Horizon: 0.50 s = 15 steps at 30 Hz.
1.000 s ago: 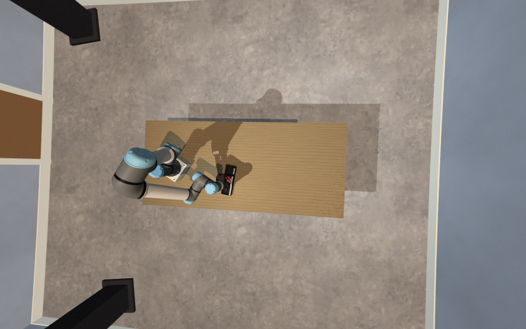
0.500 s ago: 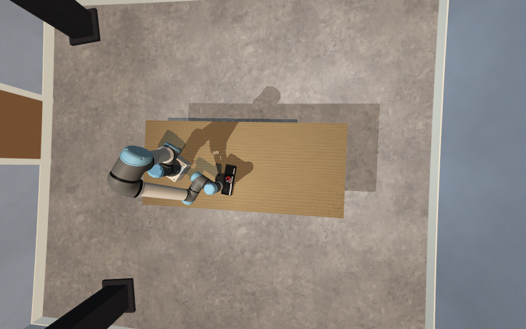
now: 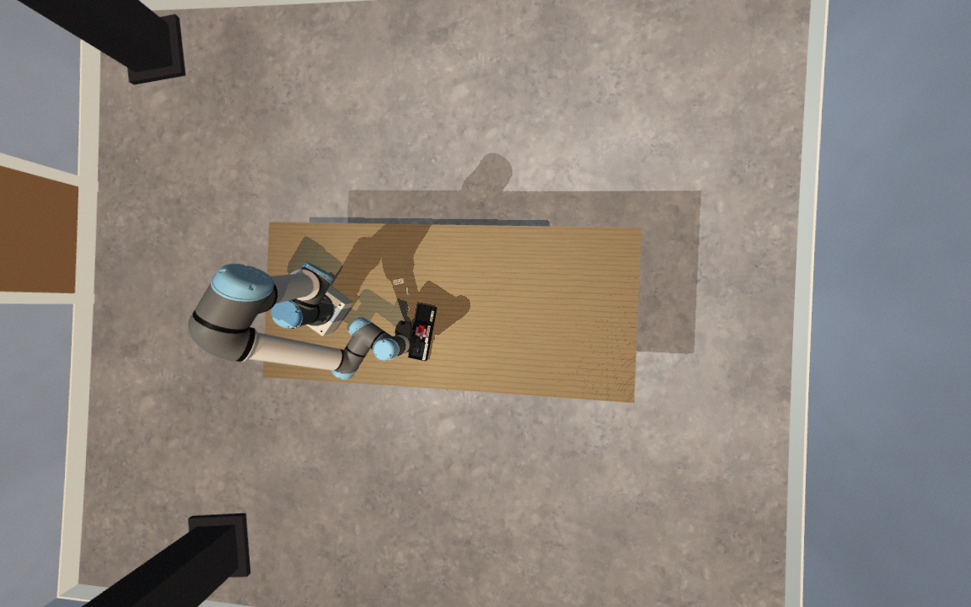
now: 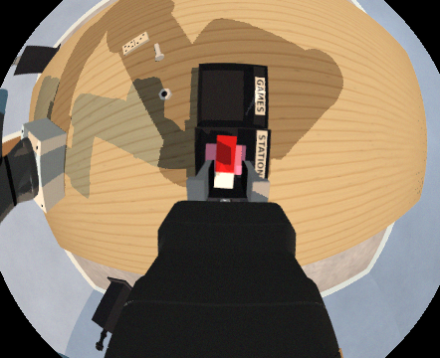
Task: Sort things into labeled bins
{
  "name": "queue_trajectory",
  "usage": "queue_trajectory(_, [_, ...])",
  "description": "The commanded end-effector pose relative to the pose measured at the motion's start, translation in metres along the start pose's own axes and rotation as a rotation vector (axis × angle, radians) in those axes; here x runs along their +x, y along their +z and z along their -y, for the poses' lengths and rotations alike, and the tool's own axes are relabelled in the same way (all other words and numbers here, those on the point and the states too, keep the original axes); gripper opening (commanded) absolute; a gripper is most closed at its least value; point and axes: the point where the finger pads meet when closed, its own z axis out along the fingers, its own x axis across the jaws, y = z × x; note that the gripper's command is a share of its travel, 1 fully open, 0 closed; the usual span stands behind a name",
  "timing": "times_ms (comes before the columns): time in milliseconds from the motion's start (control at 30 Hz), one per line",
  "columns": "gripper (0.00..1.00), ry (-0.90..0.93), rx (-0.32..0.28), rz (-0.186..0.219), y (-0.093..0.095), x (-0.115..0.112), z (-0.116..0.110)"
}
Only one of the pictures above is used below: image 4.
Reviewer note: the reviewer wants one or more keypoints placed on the white hex nut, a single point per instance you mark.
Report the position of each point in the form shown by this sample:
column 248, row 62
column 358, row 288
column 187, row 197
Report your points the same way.
column 165, row 94

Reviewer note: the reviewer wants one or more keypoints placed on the red and white eraser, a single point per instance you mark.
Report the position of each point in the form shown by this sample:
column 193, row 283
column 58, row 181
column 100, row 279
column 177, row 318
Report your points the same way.
column 225, row 161

